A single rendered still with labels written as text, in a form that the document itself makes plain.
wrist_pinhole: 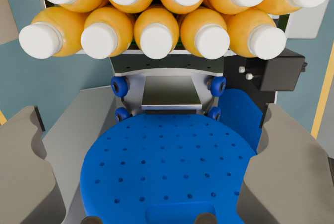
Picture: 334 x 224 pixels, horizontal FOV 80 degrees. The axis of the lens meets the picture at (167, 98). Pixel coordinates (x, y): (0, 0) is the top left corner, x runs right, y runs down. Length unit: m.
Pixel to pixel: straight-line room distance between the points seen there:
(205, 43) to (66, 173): 0.75
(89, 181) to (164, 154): 0.12
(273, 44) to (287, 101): 1.56
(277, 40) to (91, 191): 0.30
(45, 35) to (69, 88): 1.34
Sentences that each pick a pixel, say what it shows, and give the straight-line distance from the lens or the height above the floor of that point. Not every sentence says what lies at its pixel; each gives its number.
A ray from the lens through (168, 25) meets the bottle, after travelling 0.28.
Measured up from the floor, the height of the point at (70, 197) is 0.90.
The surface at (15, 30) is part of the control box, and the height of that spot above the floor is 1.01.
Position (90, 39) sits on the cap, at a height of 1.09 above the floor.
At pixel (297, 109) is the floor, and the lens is 1.92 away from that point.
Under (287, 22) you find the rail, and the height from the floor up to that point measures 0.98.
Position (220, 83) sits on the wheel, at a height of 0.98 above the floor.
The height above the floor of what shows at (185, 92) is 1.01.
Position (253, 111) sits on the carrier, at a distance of 1.17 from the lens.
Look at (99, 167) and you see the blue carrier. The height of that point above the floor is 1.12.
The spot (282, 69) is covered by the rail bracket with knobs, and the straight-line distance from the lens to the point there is 0.42.
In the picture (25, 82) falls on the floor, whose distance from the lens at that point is 1.74.
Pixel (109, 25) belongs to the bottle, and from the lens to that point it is 0.28.
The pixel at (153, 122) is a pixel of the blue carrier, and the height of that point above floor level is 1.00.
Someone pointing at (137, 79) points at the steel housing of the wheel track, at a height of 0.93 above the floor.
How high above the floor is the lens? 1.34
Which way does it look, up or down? 61 degrees down
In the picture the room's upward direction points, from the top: 176 degrees clockwise
